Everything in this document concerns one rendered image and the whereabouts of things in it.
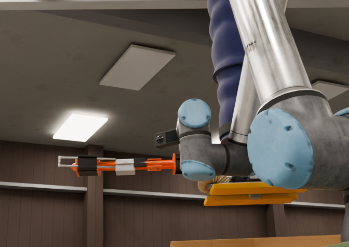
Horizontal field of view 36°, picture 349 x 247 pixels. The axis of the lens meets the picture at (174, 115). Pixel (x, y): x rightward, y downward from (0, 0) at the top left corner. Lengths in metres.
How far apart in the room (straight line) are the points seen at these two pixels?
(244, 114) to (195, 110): 0.13
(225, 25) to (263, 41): 0.97
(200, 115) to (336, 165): 0.54
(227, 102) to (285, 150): 1.05
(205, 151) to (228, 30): 0.76
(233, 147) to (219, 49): 0.68
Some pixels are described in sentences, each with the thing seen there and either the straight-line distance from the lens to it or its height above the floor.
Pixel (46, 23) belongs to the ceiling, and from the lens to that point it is 6.51.
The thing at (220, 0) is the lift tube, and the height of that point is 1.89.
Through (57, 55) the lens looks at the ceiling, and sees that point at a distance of 7.21.
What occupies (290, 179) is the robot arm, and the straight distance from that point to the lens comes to 1.03.
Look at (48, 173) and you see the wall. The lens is 10.53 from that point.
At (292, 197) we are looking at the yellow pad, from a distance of 2.09.
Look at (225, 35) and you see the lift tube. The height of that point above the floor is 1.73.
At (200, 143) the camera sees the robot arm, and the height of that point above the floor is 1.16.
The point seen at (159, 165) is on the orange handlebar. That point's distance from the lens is 1.97.
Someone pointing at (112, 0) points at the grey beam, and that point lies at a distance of 4.43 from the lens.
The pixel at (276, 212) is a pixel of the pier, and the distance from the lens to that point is 12.30.
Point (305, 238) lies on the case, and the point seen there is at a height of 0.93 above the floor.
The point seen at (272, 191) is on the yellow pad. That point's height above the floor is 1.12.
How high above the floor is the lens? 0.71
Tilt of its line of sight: 21 degrees up
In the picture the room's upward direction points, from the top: 3 degrees counter-clockwise
